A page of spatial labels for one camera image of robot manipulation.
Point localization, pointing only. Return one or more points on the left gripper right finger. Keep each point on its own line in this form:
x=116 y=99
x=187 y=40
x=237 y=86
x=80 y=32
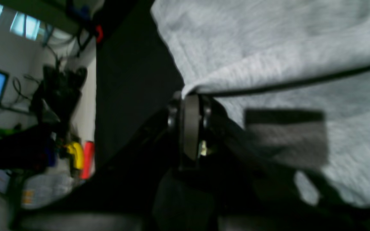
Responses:
x=267 y=178

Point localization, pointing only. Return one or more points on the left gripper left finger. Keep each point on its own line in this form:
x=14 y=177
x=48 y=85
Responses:
x=120 y=195

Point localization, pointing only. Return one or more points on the red black clamp far left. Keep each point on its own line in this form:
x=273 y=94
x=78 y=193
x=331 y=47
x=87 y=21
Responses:
x=99 y=34

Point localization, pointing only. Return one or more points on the grey t-shirt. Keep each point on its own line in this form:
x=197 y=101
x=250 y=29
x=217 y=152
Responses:
x=293 y=73

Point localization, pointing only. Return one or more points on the yellow red tools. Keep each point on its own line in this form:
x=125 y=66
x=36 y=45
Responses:
x=81 y=159

